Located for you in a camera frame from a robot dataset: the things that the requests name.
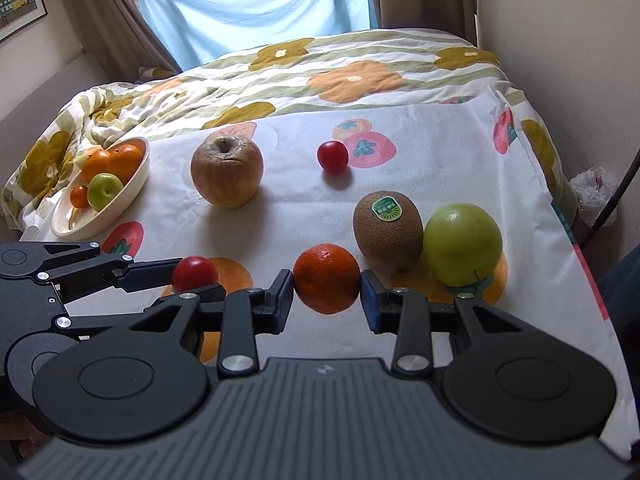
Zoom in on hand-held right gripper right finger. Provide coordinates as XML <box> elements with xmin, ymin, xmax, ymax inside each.
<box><xmin>360</xmin><ymin>269</ymin><xmax>538</xmax><ymax>376</ymax></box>

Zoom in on light blue hanging cloth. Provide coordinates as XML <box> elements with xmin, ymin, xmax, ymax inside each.
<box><xmin>136</xmin><ymin>0</ymin><xmax>373</xmax><ymax>72</ymax></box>

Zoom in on duck print ceramic plate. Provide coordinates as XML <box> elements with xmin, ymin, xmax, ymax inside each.
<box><xmin>50</xmin><ymin>136</ymin><xmax>151</xmax><ymax>239</ymax></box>

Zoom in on medium orange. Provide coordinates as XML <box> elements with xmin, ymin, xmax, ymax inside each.
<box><xmin>81</xmin><ymin>149</ymin><xmax>112</xmax><ymax>182</ymax></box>

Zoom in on white fruit print cloth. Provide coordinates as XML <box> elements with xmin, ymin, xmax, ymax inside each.
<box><xmin>20</xmin><ymin>85</ymin><xmax>636</xmax><ymax>466</ymax></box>

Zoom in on black cable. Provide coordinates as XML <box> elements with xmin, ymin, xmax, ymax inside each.
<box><xmin>582</xmin><ymin>147</ymin><xmax>640</xmax><ymax>246</ymax></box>

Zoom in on wrinkled brownish apple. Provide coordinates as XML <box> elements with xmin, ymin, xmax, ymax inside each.
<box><xmin>190</xmin><ymin>135</ymin><xmax>264</xmax><ymax>208</ymax></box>

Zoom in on large orange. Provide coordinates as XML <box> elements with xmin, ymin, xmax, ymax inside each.
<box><xmin>107</xmin><ymin>143</ymin><xmax>145</xmax><ymax>186</ymax></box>

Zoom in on white plastic bag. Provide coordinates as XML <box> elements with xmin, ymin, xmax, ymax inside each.
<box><xmin>570</xmin><ymin>166</ymin><xmax>618</xmax><ymax>246</ymax></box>

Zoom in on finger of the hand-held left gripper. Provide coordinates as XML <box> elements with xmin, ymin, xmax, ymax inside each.
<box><xmin>50</xmin><ymin>305</ymin><xmax>161</xmax><ymax>343</ymax></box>
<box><xmin>30</xmin><ymin>242</ymin><xmax>183</xmax><ymax>306</ymax></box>

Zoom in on brown kiwi with sticker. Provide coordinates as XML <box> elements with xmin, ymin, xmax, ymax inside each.
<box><xmin>353</xmin><ymin>190</ymin><xmax>425</xmax><ymax>275</ymax></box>

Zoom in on beige bed headboard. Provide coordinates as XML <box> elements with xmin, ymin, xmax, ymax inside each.
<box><xmin>0</xmin><ymin>51</ymin><xmax>108</xmax><ymax>161</ymax></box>

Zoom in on red cherry tomato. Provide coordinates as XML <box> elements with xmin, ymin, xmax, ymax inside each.
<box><xmin>171</xmin><ymin>256</ymin><xmax>220</xmax><ymax>293</ymax></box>
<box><xmin>317</xmin><ymin>140</ymin><xmax>350</xmax><ymax>174</ymax></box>

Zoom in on framed wall picture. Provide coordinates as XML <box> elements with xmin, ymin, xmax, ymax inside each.
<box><xmin>0</xmin><ymin>0</ymin><xmax>48</xmax><ymax>43</ymax></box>

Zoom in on green apple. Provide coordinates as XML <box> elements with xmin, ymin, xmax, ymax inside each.
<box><xmin>87</xmin><ymin>173</ymin><xmax>124</xmax><ymax>212</ymax></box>
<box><xmin>423</xmin><ymin>203</ymin><xmax>503</xmax><ymax>287</ymax></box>

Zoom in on floral striped blanket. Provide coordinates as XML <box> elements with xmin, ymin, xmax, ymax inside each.
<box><xmin>0</xmin><ymin>27</ymin><xmax>576</xmax><ymax>233</ymax></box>

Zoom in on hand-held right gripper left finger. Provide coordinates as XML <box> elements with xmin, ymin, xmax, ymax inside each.
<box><xmin>127</xmin><ymin>269</ymin><xmax>296</xmax><ymax>376</ymax></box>

